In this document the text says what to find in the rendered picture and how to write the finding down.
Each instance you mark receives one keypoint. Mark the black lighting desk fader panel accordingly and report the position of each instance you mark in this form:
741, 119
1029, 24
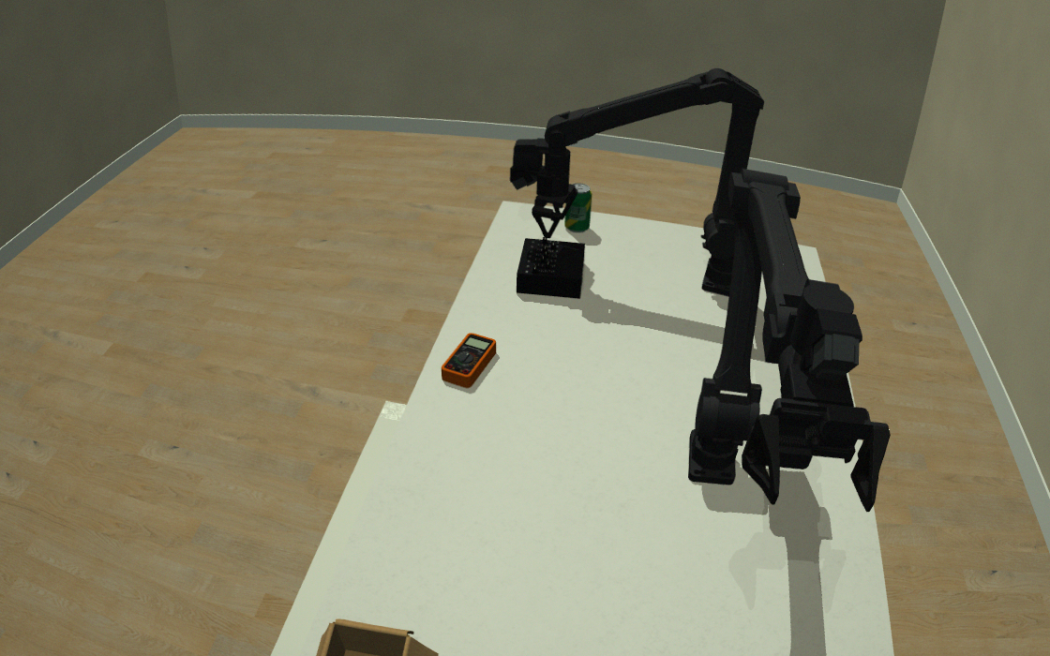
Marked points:
562, 277

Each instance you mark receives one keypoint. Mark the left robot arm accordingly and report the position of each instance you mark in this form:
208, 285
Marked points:
832, 336

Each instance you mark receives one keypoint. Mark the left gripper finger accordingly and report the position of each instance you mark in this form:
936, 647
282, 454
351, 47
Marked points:
872, 454
765, 432

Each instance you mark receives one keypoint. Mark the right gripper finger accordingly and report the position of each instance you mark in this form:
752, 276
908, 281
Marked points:
555, 217
565, 210

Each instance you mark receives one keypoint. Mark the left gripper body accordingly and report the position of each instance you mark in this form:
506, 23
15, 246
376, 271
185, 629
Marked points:
803, 426

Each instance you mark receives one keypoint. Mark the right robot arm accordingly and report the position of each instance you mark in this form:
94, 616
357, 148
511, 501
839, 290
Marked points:
584, 123

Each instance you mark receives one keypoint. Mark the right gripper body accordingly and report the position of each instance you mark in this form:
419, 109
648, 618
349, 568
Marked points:
559, 195

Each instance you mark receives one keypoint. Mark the brown cardboard box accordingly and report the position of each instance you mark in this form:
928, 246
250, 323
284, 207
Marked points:
346, 638

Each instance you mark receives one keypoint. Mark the orange digital multimeter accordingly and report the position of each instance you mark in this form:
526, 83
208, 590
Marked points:
468, 360

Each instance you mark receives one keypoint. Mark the green and yellow drink can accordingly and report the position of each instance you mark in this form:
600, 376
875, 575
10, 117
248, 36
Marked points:
577, 219

